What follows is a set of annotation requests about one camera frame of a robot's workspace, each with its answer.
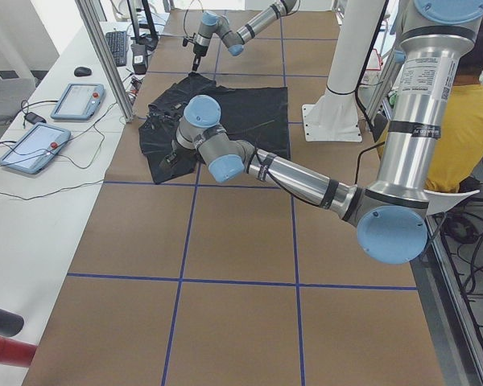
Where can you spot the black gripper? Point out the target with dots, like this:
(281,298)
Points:
(198,51)
(170,158)

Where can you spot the black graphic t-shirt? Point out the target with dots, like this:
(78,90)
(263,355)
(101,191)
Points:
(256,115)

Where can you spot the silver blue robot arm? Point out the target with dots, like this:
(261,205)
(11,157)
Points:
(235,40)
(389,213)

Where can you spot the black power adapter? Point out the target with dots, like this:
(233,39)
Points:
(139,58)

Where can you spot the black keyboard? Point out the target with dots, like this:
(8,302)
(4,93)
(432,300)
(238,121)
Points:
(117,43)

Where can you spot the far blue teach pendant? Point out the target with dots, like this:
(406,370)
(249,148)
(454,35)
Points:
(78,102)

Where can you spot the blue teach pendant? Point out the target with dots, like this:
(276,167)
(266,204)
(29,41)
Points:
(36,148)
(78,102)

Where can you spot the black computer mouse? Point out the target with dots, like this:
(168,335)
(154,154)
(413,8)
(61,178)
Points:
(82,72)

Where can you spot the near blue teach pendant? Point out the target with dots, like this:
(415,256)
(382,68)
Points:
(36,148)

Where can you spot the black cylinder bottle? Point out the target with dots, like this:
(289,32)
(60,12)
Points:
(10,323)

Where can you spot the white chair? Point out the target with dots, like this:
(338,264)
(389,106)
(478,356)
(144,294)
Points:
(439,202)

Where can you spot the red cylinder bottle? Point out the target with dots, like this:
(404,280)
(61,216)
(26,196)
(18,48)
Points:
(16,353)

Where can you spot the person in yellow shirt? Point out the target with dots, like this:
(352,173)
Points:
(460,148)

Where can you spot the aluminium frame post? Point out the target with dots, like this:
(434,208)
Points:
(92,24)

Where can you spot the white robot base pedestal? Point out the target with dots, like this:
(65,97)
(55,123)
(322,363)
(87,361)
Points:
(334,117)

